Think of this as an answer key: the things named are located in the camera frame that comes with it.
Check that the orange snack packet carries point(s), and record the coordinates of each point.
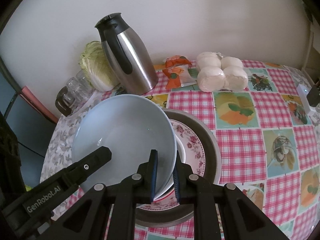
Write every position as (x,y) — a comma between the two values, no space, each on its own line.
(175,76)

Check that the stainless steel thermos jug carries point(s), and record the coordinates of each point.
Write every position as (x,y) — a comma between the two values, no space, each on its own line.
(135,62)

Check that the black charger adapter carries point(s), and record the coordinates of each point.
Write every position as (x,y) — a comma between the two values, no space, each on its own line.
(313,95)

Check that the light blue bowl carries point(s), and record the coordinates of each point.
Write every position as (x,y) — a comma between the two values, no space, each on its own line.
(120,130)

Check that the stainless steel basin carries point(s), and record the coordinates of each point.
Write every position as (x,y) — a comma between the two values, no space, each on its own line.
(211,155)

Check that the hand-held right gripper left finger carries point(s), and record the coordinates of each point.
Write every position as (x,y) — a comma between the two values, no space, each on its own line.
(153,177)

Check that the napa cabbage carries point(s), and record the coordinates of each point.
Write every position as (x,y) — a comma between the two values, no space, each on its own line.
(97,65)

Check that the round floral plate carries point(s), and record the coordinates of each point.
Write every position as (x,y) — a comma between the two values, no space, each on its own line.
(192,142)

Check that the dark cup holder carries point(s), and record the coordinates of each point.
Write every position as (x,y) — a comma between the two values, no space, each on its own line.
(61,108)

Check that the clear drinking glass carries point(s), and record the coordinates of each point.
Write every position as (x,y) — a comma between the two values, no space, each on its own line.
(83,80)
(73,90)

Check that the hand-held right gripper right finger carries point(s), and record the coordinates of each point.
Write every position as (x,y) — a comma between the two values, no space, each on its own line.
(176,180)

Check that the white power strip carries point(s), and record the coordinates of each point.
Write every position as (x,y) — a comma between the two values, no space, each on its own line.
(303,97)

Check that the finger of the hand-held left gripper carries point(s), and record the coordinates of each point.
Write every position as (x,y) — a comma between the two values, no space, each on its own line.
(95,158)

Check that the bag of steamed buns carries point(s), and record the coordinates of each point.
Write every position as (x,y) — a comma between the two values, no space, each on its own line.
(220,77)

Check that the dark blue cabinet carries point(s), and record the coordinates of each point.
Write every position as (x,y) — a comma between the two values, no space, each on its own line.
(30,120)

